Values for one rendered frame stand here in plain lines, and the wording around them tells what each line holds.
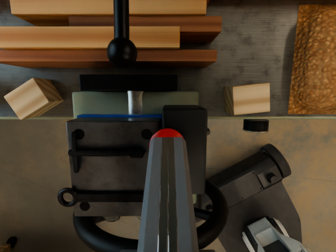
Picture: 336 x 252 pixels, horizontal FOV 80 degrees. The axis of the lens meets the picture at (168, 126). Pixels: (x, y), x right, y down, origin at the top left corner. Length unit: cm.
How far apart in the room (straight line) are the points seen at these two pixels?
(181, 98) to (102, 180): 12
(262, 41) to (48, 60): 26
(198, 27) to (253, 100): 10
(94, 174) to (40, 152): 126
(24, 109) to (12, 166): 130
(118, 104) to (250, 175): 100
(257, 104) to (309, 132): 122
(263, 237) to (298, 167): 55
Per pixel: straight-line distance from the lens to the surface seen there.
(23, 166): 155
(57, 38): 24
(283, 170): 122
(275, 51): 32
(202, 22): 24
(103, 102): 23
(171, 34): 22
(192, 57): 22
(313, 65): 31
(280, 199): 132
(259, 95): 27
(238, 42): 30
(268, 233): 114
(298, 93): 32
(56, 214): 159
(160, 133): 16
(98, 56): 23
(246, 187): 119
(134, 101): 22
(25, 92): 30
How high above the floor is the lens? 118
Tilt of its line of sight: 80 degrees down
